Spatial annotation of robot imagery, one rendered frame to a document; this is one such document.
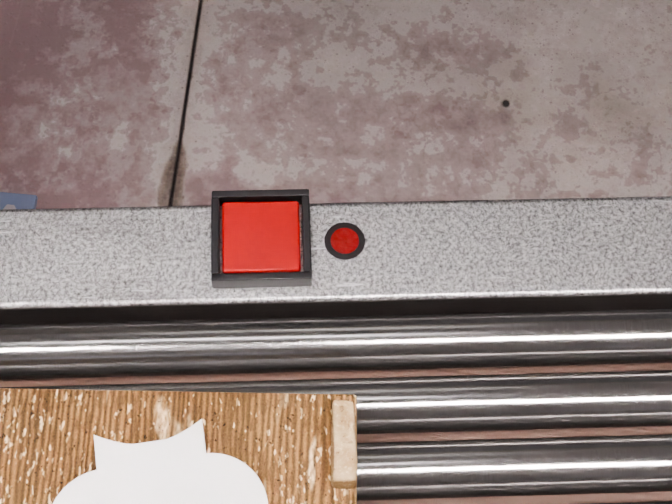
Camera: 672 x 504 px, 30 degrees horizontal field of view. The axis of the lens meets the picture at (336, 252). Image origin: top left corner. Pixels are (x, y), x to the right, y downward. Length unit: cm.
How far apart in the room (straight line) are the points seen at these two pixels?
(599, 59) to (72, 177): 90
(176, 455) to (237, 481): 5
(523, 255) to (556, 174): 109
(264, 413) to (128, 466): 10
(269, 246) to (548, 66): 128
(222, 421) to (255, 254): 14
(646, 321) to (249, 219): 31
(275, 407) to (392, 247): 16
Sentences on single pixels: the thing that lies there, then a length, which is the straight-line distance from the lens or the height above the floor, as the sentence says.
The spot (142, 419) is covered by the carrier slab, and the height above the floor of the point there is 94.
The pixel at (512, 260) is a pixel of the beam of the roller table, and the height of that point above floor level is 91.
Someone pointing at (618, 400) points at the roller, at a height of 92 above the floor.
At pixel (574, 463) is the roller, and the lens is 94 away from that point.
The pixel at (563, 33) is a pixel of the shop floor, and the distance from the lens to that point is 222.
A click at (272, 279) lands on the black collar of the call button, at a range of 95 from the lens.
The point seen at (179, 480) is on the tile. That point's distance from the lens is 89.
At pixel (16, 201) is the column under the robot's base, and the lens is 205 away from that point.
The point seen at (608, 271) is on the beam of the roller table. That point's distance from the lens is 100.
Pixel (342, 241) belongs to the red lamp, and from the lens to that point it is 98.
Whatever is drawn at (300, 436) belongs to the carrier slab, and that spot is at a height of 94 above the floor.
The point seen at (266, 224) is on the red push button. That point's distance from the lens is 97.
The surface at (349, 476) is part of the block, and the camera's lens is 87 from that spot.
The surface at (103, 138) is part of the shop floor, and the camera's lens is 209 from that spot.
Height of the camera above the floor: 181
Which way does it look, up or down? 66 degrees down
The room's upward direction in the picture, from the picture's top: 4 degrees clockwise
